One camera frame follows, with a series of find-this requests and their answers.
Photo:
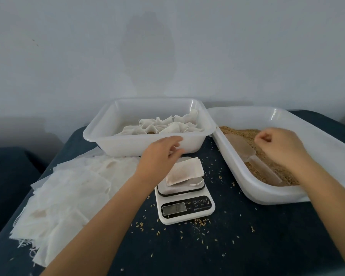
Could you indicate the white digital kitchen scale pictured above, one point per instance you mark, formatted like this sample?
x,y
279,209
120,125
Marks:
x,y
187,207

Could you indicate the white plastic tub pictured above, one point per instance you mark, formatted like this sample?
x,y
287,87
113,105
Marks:
x,y
132,143

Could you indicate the person's left hand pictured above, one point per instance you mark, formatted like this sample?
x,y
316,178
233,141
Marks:
x,y
158,159

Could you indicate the white tray of grain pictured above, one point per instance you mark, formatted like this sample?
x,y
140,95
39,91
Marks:
x,y
328,140

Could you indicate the white mesh bag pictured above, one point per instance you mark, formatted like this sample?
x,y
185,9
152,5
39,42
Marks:
x,y
185,171

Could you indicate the brown grain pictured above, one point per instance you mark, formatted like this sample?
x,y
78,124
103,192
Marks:
x,y
244,135

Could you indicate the person's left forearm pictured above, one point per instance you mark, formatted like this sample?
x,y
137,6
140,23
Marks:
x,y
89,238

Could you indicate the pile of white bags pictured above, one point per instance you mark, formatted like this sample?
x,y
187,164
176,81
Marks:
x,y
69,198

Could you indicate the dark blue tablecloth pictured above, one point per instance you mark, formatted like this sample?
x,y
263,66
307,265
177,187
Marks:
x,y
8,186
259,244

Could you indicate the clear plastic scoop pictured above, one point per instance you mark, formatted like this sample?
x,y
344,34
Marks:
x,y
244,149

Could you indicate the person's right hand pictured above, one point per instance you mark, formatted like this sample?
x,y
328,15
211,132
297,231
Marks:
x,y
282,146

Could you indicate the person's right forearm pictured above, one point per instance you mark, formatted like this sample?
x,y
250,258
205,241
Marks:
x,y
330,215

